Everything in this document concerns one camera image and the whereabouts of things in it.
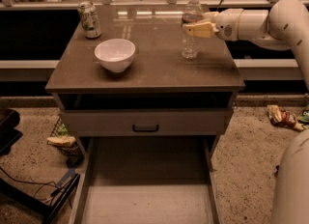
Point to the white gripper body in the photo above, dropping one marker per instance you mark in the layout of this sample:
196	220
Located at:
226	25

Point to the clear plastic water bottle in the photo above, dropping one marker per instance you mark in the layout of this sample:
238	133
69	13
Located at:
192	12

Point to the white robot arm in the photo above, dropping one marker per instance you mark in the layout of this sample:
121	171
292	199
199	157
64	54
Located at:
284	26

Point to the grey drawer cabinet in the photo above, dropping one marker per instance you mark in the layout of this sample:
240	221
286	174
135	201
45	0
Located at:
159	78

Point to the closed top drawer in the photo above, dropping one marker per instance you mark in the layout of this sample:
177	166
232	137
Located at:
192	122

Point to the open middle drawer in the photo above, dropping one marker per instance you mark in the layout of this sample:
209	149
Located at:
147	180

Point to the white ceramic bowl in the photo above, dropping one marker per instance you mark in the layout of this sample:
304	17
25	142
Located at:
115	55

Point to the brown snack bag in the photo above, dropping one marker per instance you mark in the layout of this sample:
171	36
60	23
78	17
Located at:
278	116

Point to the green white soda can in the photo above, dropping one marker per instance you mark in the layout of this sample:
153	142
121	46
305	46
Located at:
89	19

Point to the green snack bag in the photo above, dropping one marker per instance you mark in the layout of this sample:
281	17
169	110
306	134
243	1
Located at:
304	116

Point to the blue tape strip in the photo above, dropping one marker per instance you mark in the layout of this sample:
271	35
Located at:
69	174

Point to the black chair base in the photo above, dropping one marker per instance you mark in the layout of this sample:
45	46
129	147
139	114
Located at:
9	120

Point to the black stand left floor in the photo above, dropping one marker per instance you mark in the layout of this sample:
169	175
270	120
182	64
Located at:
47	208

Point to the black drawer handle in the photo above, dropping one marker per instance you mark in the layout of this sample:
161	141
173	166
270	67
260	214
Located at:
145	128

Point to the wire basket with snacks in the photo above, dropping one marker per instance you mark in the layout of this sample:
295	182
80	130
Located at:
60	139

